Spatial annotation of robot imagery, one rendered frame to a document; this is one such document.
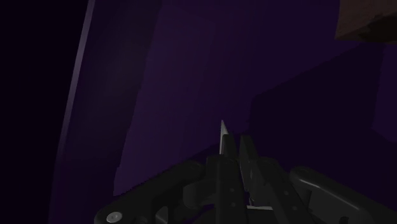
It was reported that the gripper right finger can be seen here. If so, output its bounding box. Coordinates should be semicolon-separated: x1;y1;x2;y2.
239;134;397;224

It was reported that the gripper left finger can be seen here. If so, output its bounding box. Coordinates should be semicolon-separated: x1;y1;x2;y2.
94;133;249;224

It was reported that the brown robot stand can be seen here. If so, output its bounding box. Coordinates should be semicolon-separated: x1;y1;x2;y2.
334;0;397;45

